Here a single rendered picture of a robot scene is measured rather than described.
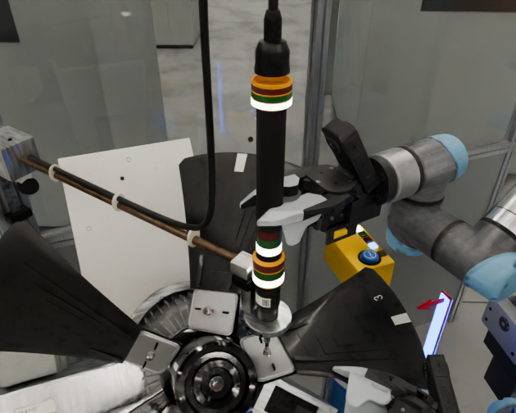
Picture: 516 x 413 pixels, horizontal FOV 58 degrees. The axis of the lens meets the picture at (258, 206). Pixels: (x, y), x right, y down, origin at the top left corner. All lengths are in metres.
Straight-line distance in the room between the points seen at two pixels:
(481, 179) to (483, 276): 1.33
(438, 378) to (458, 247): 0.19
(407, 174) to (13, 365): 0.69
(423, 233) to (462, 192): 1.24
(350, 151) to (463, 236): 0.23
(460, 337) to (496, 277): 1.84
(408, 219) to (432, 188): 0.06
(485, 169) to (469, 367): 0.93
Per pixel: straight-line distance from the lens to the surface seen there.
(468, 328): 2.58
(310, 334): 0.79
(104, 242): 0.95
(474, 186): 2.00
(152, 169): 0.96
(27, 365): 0.89
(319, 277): 1.82
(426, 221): 0.75
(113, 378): 0.85
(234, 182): 0.76
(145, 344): 0.72
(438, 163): 0.71
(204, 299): 0.75
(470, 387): 2.35
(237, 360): 0.70
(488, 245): 0.71
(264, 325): 0.69
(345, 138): 0.57
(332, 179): 0.61
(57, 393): 0.86
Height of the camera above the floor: 1.79
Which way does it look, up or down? 35 degrees down
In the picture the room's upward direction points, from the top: straight up
